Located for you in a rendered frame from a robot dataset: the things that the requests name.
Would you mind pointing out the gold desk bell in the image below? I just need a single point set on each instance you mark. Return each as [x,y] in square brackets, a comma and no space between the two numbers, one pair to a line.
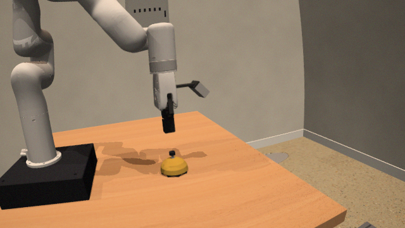
[174,166]

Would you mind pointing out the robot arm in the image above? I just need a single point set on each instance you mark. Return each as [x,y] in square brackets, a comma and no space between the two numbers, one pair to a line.
[28,78]

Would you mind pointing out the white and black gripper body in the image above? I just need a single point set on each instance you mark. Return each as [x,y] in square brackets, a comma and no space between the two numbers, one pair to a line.
[164,83]

